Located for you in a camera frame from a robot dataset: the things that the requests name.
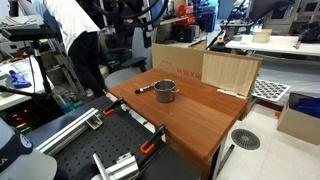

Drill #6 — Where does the black marker with white band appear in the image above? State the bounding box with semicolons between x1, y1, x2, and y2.
134;85;156;95

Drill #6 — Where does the small steel pot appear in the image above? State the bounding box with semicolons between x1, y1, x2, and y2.
153;79;180;104

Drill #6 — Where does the grey office chair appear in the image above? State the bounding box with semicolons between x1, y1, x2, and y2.
104;56;148;91

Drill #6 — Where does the folded cardboard sheet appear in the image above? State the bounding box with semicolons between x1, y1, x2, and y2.
151;43;263;100

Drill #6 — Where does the black perforated breadboard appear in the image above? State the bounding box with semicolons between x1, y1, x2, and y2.
24;95;201;180

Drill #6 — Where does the red container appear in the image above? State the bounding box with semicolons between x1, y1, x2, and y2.
176;4;197;25

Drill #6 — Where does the teal plastic tool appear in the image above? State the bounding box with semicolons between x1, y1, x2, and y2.
60;100;85;114

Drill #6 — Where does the person in white shirt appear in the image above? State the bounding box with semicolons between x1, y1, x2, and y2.
18;0;108;98

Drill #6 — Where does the black table leg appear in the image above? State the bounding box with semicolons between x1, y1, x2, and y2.
216;143;236;178

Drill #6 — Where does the round floor drain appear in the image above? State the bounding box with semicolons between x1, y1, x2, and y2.
230;128;261;151

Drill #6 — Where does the dotted calibration board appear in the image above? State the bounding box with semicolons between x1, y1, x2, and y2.
251;78;292;103

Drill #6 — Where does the small wooden box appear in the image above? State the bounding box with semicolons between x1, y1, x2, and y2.
252;28;273;44

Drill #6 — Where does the white work table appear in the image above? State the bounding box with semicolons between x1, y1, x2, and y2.
225;34;320;58

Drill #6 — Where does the black control box with lights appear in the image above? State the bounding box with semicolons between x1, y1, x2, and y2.
0;96;64;134

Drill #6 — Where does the cardboard box with blue contents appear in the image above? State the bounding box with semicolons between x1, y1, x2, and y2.
276;91;320;146

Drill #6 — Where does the blue glove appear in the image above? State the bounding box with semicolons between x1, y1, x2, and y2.
8;69;33;89

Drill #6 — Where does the white side table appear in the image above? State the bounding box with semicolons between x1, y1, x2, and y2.
0;56;54;111

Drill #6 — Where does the dark blue cap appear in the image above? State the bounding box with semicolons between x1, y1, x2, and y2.
0;117;58;180

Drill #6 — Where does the black bag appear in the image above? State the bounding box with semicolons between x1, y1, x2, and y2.
298;23;320;44

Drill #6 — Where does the black clamp with orange handle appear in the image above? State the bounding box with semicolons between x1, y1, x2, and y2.
102;97;126;117
139;124;168;155

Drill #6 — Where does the short aluminium extrusion rail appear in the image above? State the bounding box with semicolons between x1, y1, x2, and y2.
92;151;141;180

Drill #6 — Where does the silver metal stand frame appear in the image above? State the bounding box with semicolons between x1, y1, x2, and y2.
46;36;87;98

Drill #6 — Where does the long aluminium extrusion rail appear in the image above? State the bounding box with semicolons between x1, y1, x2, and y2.
34;107;104;157

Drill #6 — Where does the black camera on tripod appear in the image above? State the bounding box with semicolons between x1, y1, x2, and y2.
0;24;64;101

